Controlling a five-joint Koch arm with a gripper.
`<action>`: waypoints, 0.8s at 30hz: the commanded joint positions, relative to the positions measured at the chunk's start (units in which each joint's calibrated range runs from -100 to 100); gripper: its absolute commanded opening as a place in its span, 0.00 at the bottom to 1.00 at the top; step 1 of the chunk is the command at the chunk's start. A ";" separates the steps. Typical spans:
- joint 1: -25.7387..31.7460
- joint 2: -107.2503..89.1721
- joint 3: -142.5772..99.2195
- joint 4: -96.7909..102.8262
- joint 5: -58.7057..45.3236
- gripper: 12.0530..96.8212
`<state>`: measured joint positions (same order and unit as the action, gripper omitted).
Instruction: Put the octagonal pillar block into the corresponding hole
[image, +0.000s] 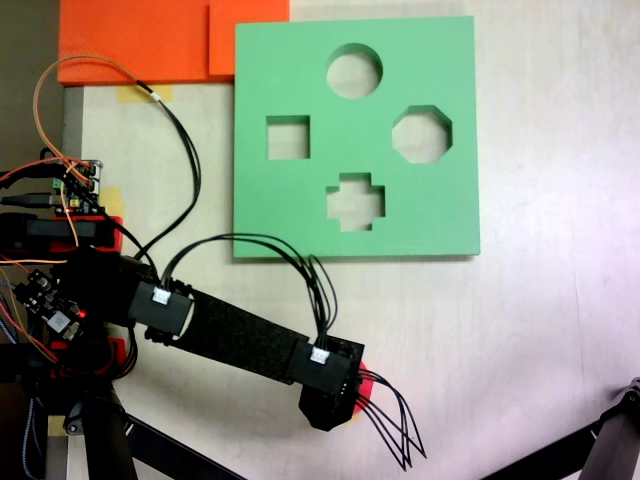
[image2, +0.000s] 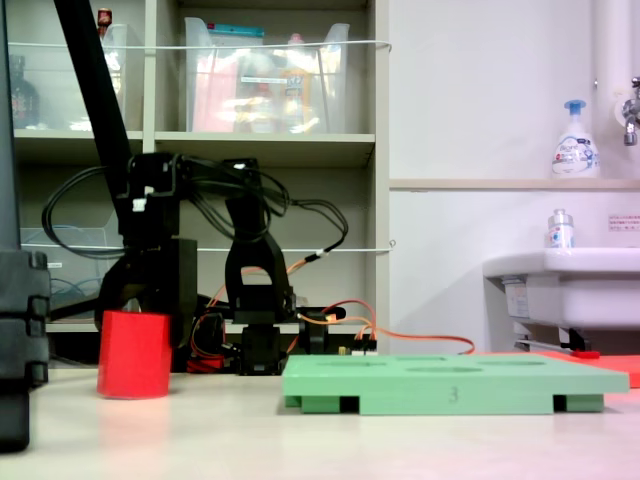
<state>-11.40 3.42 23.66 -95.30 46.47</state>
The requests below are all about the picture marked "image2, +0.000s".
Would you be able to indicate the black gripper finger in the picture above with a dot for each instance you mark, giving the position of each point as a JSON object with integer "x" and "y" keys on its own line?
{"x": 184, "y": 290}
{"x": 112, "y": 285}

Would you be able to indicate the red octagonal pillar block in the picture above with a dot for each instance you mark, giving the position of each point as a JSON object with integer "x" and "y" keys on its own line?
{"x": 135, "y": 355}

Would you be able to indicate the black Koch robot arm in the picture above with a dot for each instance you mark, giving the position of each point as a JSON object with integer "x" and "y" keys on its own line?
{"x": 255, "y": 280}

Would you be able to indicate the orange flat block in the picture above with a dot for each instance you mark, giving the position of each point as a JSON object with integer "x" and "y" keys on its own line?
{"x": 622, "y": 367}

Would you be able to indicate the black tripod brace bar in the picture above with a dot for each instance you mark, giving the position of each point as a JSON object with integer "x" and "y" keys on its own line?
{"x": 75, "y": 307}

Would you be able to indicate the notched black stack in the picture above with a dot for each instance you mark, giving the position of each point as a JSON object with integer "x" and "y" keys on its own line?
{"x": 22, "y": 320}

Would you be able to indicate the black table clamp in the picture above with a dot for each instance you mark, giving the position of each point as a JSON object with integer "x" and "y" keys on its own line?
{"x": 315, "y": 335}

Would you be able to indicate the beige shelf unit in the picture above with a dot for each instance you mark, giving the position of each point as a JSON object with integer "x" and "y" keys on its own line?
{"x": 265, "y": 142}

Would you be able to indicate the black tripod leg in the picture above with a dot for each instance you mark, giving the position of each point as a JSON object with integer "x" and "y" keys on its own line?
{"x": 95, "y": 80}

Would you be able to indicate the clear plastic bin with packets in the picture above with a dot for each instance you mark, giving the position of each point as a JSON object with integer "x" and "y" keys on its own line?
{"x": 260, "y": 90}

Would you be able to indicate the dark glass bottle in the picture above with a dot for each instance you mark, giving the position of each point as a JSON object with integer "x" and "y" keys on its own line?
{"x": 22, "y": 105}

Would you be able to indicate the circuit board with connectors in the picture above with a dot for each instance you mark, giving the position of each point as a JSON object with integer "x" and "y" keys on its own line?
{"x": 365, "y": 346}

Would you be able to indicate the brown bottle with red cap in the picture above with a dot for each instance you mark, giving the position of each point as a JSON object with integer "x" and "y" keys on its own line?
{"x": 104, "y": 20}

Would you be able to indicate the green shape sorter board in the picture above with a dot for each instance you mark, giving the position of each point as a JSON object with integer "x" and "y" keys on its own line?
{"x": 450, "y": 390}

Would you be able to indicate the small clear sanitizer bottle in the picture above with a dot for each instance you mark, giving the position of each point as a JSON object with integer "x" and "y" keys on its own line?
{"x": 560, "y": 232}

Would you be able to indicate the white sink basin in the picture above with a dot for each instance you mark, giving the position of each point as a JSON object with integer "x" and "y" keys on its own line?
{"x": 580, "y": 290}

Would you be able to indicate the white soap pump bottle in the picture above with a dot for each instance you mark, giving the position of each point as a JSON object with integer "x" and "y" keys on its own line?
{"x": 575, "y": 150}

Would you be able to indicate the metal faucet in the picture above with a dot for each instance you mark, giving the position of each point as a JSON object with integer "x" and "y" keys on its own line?
{"x": 631, "y": 115}

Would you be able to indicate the red printed base mount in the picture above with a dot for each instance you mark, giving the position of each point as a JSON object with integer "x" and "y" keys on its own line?
{"x": 205, "y": 364}

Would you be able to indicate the dark grey upright post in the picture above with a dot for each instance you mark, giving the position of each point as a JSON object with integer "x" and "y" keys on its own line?
{"x": 7, "y": 125}

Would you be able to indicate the white wall label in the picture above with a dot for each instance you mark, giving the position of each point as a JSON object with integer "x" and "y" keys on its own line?
{"x": 625, "y": 222}

